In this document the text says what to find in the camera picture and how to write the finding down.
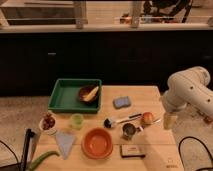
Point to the metal measuring cup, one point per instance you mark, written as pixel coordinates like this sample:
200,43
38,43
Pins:
129,130

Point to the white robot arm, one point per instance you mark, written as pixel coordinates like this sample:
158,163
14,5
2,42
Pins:
187,87

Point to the small green cup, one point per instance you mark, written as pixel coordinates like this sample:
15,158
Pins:
77,121

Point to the blue sponge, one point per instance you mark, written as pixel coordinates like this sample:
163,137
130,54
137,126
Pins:
121,102

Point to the yellow banana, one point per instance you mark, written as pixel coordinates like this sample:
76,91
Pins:
90,93

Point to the grey triangular cloth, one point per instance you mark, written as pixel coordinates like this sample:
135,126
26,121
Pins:
64,142

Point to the red apple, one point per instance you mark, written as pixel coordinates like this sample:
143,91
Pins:
147,118

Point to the black dish brush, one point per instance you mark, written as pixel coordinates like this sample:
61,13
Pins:
110,123

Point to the black stand post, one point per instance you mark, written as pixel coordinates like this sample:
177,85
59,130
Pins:
28,136

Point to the green cucumber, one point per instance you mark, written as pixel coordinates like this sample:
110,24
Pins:
40,159

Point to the dark brown bowl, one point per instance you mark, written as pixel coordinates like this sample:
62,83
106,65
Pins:
82,92

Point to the white bowl of red fruit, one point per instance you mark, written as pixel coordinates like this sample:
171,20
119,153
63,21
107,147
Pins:
47,124

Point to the red orange bowl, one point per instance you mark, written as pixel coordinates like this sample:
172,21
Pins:
97,144

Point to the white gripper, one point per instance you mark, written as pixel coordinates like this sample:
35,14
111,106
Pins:
169,120

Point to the green plastic tray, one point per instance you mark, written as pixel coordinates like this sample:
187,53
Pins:
65,97

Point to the black rectangular box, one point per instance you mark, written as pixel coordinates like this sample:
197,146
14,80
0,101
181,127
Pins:
127,151

